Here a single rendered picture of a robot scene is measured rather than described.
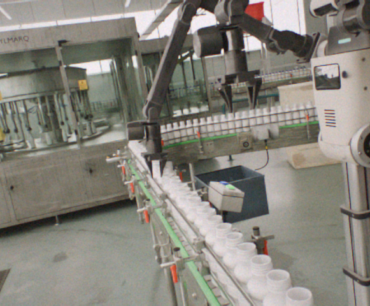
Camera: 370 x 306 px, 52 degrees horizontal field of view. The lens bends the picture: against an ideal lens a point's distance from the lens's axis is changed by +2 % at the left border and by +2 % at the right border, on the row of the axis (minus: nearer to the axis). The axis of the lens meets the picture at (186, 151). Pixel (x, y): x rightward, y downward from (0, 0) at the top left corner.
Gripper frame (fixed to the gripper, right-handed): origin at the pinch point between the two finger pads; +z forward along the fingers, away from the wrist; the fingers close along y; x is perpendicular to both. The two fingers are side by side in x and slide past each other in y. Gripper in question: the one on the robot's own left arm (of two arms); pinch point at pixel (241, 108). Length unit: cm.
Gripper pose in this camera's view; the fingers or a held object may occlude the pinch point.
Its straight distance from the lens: 101.5
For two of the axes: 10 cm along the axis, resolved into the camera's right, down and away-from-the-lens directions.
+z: 1.6, 9.7, 1.7
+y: 9.6, -1.9, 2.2
